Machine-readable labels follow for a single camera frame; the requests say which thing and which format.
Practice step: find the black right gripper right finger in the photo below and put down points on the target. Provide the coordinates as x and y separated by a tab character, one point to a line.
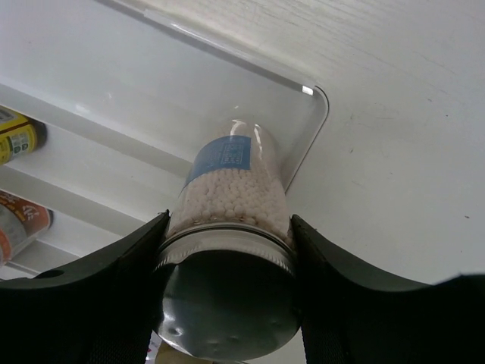
355	312

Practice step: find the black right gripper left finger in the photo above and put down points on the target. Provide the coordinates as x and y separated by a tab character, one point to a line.
96	309

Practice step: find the white-lid spice jar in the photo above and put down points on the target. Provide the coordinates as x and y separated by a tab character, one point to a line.
22	221

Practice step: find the blue-label salt shaker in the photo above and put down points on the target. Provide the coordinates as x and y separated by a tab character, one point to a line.
228	261

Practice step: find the yellow-label sauce bottle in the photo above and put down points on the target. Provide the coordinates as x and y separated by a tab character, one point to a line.
20	135

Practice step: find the white divided tray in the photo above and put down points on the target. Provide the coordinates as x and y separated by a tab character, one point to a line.
129	96

